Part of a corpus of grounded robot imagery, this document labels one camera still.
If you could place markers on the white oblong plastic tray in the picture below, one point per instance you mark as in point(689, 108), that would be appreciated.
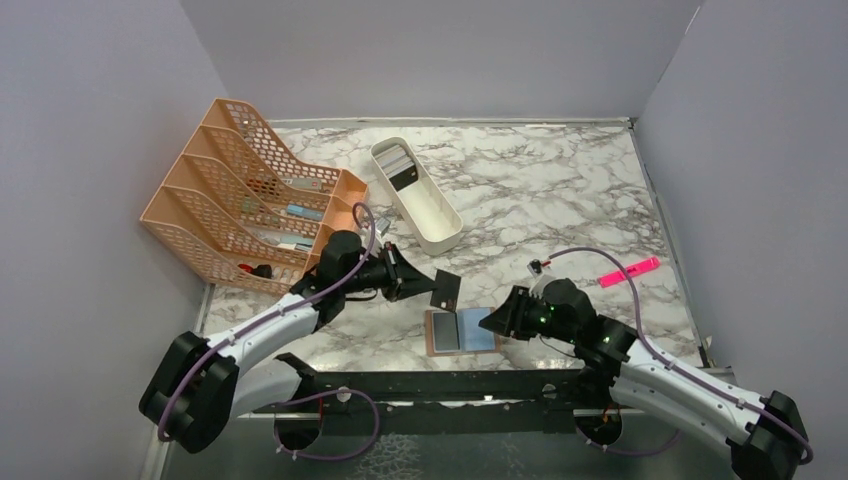
point(428, 213)

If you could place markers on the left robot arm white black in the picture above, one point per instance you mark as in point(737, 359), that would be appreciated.
point(202, 383)

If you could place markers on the blue item in organizer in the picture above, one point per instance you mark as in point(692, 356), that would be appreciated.
point(304, 212)

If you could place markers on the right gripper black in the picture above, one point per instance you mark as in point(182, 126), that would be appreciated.
point(509, 319)

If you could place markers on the stack of credit cards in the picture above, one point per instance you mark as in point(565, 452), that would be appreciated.
point(398, 166)

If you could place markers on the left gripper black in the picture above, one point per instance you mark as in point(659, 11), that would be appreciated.
point(413, 281)

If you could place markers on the red black item in organizer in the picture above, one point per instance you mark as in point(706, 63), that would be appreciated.
point(260, 270)

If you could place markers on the pink highlighter marker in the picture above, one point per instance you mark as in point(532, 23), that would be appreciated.
point(634, 270)

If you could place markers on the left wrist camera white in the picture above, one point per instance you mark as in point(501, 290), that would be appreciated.
point(374, 233)

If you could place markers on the orange mesh file organizer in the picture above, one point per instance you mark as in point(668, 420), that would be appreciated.
point(223, 202)

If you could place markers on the black credit card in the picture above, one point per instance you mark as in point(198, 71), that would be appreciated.
point(445, 332)
point(445, 295)

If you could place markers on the brown leather card holder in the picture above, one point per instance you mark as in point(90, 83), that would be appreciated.
point(473, 340)

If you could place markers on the black mounting rail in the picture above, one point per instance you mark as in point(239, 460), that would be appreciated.
point(451, 402)

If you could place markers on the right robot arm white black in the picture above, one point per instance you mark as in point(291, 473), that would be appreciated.
point(763, 436)

